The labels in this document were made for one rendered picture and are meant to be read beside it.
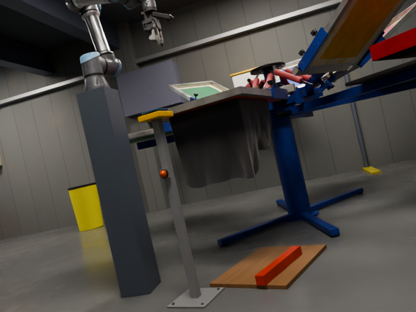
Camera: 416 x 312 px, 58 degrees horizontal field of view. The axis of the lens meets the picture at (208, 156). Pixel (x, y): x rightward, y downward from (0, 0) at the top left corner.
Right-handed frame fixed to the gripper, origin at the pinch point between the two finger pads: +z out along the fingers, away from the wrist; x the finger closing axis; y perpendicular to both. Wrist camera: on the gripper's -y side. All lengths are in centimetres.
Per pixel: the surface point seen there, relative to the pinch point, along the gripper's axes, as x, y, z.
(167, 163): 26, 2, 66
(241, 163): 4, -30, 75
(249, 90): 7, -43, 39
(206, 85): -231, 28, -13
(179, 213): 26, 2, 92
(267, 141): -26, -44, 67
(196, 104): 10.9, -15.0, 39.6
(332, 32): -49, -96, 9
